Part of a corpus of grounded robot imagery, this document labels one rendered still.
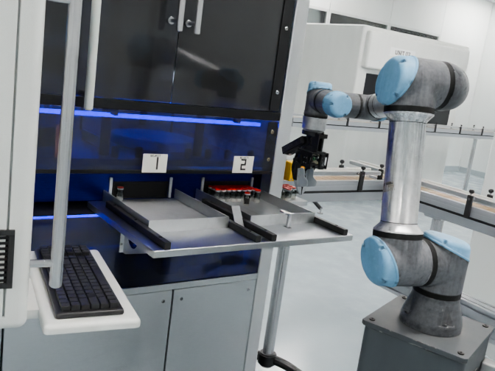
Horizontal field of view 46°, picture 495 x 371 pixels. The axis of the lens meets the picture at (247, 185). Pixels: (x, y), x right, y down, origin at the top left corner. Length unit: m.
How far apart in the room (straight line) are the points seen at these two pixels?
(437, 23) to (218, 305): 8.35
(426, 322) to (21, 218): 0.94
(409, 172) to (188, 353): 1.16
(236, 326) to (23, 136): 1.36
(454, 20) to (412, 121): 9.05
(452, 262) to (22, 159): 0.97
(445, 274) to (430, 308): 0.09
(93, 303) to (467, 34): 9.82
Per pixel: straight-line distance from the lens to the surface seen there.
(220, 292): 2.15
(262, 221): 1.81
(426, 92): 1.38
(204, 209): 1.84
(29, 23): 1.11
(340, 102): 1.71
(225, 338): 2.26
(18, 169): 1.14
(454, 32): 10.43
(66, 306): 1.28
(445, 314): 1.51
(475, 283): 3.24
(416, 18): 9.68
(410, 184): 1.38
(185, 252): 1.52
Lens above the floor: 1.36
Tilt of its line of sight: 12 degrees down
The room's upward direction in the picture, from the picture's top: 8 degrees clockwise
